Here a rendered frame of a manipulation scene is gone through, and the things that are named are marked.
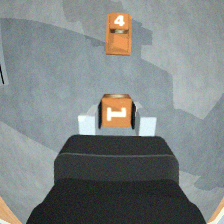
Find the orange open tray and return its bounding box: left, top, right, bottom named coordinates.
left=106, top=14, right=132, bottom=56

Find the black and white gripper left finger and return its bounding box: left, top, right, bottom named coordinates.
left=78, top=98, right=102, bottom=135

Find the orange cube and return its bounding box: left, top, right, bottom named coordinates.
left=101, top=94, right=132, bottom=127
left=110, top=12, right=129, bottom=34

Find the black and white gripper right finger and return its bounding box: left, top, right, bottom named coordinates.
left=131, top=99, right=156, bottom=136

